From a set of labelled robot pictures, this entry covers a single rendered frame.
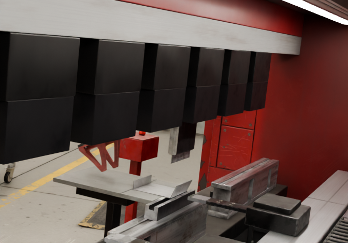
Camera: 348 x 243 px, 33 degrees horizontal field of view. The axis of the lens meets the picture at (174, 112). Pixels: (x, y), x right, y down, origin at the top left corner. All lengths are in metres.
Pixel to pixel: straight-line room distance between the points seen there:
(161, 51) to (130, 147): 2.13
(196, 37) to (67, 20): 0.46
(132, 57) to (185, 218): 0.50
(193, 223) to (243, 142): 0.82
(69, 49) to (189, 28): 0.41
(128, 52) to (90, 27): 0.12
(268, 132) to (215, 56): 0.85
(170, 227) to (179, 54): 0.38
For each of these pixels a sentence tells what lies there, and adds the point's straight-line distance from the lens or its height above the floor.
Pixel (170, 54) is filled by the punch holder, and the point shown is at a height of 1.32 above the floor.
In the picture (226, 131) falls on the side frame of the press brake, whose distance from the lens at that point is 2.22.
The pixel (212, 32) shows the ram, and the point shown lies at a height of 1.37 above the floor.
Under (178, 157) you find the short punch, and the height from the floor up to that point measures 1.09.
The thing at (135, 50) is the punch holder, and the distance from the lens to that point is 1.01.
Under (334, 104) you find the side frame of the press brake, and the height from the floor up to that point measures 1.19.
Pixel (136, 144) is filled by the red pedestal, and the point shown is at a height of 0.77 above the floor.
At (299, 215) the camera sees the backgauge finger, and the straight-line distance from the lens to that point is 1.26.
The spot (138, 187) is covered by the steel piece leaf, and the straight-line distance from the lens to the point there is 1.39.
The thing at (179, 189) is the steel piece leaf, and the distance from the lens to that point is 1.36.
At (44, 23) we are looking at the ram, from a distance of 0.80.
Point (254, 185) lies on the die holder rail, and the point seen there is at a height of 0.93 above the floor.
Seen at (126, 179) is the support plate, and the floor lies 1.00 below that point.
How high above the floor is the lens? 1.35
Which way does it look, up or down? 7 degrees down
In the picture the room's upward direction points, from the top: 6 degrees clockwise
